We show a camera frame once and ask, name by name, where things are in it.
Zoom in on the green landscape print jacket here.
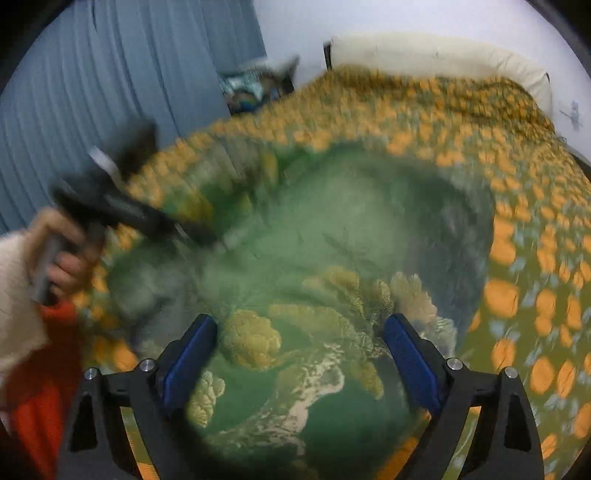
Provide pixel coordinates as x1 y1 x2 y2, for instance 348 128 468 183
105 142 498 480

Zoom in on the blue-grey curtain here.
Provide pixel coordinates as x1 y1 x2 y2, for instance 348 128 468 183
0 0 269 237

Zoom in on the person's left forearm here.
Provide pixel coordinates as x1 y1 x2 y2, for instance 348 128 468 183
0 232 52 386

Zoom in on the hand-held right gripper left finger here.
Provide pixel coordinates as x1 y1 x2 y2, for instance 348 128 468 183
56 314 219 480

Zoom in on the person's left hand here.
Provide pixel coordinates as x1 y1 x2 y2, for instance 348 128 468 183
24 208 106 297

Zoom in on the small wall-mounted fixture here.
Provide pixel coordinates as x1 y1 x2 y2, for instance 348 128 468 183
560 99 584 126

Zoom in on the pile of colourful clothes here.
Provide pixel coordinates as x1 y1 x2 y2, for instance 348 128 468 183
218 55 302 117

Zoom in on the cream padded headboard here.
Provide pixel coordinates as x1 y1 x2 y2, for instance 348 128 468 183
329 33 553 112

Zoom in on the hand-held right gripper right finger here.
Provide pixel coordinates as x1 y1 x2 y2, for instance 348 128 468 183
382 313 546 480

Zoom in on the orange floral quilt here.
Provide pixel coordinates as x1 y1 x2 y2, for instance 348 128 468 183
74 65 591 480

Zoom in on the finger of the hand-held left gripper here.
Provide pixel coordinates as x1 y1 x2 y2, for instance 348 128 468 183
147 205 223 251

